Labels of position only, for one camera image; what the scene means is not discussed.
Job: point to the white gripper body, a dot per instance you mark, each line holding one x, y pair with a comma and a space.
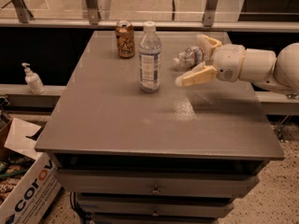
229, 62

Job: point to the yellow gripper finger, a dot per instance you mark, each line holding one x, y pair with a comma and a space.
200, 74
207, 44

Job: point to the blue label plastic bottle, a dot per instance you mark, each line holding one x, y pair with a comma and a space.
149, 53

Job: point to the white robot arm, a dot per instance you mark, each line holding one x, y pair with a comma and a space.
265, 69

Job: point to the clear crushed plastic bottle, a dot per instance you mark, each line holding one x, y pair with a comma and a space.
189, 57

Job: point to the white pump dispenser bottle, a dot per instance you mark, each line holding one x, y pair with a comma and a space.
33, 80

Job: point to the grey drawer cabinet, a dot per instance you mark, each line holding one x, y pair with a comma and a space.
176, 156

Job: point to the brown soda can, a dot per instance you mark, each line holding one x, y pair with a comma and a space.
124, 32

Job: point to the white cardboard box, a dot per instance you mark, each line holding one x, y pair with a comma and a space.
30, 199

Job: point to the metal railing frame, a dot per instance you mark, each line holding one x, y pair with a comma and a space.
208, 15

